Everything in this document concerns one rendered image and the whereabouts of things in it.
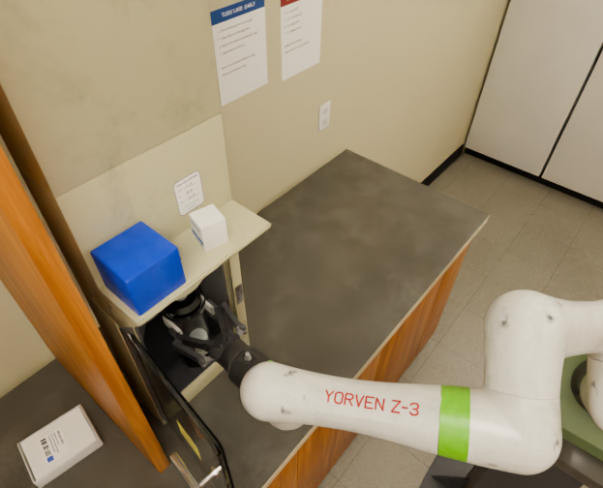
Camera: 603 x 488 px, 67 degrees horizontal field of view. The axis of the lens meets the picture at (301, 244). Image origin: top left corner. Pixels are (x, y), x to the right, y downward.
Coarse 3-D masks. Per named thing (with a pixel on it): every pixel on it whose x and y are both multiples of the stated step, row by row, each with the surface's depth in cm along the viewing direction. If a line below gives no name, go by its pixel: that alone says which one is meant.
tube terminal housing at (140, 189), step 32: (192, 128) 79; (128, 160) 72; (160, 160) 76; (192, 160) 82; (224, 160) 89; (32, 192) 72; (96, 192) 70; (128, 192) 74; (160, 192) 80; (224, 192) 93; (64, 224) 70; (96, 224) 72; (128, 224) 78; (160, 224) 84; (64, 256) 83; (96, 288) 80; (128, 352) 95; (192, 384) 121; (160, 416) 116
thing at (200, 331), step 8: (200, 304) 109; (192, 312) 108; (200, 312) 111; (184, 320) 107; (192, 320) 110; (200, 320) 112; (184, 328) 111; (192, 328) 111; (200, 328) 114; (208, 328) 118; (192, 336) 113; (200, 336) 115; (208, 336) 119; (200, 352) 119; (208, 352) 122; (192, 360) 120
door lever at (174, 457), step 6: (174, 456) 89; (174, 462) 88; (180, 462) 88; (180, 468) 87; (186, 468) 87; (210, 468) 87; (186, 474) 86; (192, 474) 86; (210, 474) 86; (216, 474) 86; (186, 480) 86; (192, 480) 86; (204, 480) 86; (192, 486) 85; (198, 486) 85
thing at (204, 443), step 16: (128, 336) 86; (144, 352) 84; (144, 368) 92; (160, 384) 85; (160, 400) 100; (176, 400) 78; (176, 416) 91; (192, 416) 76; (176, 432) 108; (192, 432) 83; (192, 448) 99; (208, 448) 77; (208, 464) 89; (224, 464) 76; (224, 480) 82
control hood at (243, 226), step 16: (224, 208) 94; (240, 208) 94; (240, 224) 91; (256, 224) 91; (176, 240) 87; (192, 240) 88; (240, 240) 88; (192, 256) 85; (208, 256) 85; (224, 256) 85; (192, 272) 82; (208, 272) 82; (112, 304) 79; (160, 304) 77; (128, 320) 78; (144, 320) 75
